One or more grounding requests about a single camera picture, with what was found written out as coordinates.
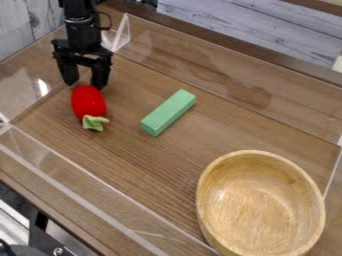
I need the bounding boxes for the clear acrylic tray walls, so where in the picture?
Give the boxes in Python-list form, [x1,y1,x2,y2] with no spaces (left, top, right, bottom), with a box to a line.
[0,14,342,256]

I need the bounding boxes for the red plush strawberry toy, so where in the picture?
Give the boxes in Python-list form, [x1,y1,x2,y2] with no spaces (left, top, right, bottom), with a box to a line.
[71,85,109,132]

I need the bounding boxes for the wooden bowl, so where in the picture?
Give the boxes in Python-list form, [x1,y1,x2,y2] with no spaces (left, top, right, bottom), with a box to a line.
[196,150,326,256]

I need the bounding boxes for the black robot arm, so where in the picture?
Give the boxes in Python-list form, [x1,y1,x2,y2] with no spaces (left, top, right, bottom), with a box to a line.
[51,0,112,90]

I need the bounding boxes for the black cable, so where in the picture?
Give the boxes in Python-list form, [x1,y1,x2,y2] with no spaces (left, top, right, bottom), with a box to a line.
[0,238,17,256]

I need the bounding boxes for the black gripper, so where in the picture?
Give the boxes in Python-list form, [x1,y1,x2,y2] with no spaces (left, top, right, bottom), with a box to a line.
[51,16,112,90]

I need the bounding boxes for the green rectangular block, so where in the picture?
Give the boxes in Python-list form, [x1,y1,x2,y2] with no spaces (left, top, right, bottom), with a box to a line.
[139,89,196,137]

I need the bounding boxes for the black table leg bracket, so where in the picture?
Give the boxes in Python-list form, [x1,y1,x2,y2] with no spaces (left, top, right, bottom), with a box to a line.
[28,211,99,256]

